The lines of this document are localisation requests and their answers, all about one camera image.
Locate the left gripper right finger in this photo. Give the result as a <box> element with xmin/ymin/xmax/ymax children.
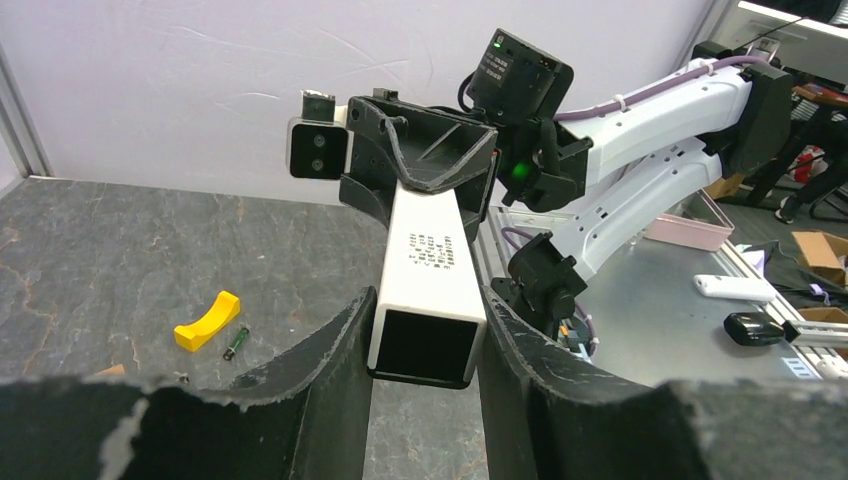
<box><xmin>477</xmin><ymin>287</ymin><xmax>847</xmax><ymax>479</ymax></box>

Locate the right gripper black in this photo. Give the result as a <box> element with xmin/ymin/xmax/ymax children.
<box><xmin>339</xmin><ymin>89</ymin><xmax>497</xmax><ymax>226</ymax></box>

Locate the white remote on bench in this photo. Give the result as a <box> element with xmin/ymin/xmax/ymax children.
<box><xmin>693</xmin><ymin>274</ymin><xmax>777</xmax><ymax>304</ymax></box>

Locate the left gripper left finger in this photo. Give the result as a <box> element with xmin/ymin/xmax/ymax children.
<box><xmin>1</xmin><ymin>287</ymin><xmax>377</xmax><ymax>479</ymax></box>

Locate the cardboard box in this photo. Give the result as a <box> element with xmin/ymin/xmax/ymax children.
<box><xmin>792</xmin><ymin>231</ymin><xmax>847</xmax><ymax>286</ymax></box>

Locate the black device on bench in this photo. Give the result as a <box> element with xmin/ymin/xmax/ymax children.
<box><xmin>723</xmin><ymin>311</ymin><xmax>785</xmax><ymax>347</ymax></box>

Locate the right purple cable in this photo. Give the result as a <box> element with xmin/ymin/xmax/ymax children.
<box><xmin>553</xmin><ymin>55</ymin><xmax>770</xmax><ymax>123</ymax></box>

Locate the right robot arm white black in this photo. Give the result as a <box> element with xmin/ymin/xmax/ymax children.
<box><xmin>339</xmin><ymin>30</ymin><xmax>793</xmax><ymax>335</ymax></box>

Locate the yellow curved block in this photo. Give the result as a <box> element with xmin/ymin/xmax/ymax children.
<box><xmin>173</xmin><ymin>291</ymin><xmax>241</xmax><ymax>353</ymax></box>

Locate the brown wooden block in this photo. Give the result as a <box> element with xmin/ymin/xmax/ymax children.
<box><xmin>95</xmin><ymin>364</ymin><xmax>126</xmax><ymax>377</ymax></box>

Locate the white black remote control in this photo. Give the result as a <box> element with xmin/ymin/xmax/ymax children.
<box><xmin>366</xmin><ymin>186</ymin><xmax>487</xmax><ymax>389</ymax></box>

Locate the pink tray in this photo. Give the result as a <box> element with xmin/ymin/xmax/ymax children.
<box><xmin>644</xmin><ymin>191</ymin><xmax>734</xmax><ymax>252</ymax></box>

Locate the green battery near yellow block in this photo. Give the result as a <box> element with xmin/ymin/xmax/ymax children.
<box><xmin>222</xmin><ymin>327</ymin><xmax>250</xmax><ymax>361</ymax></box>

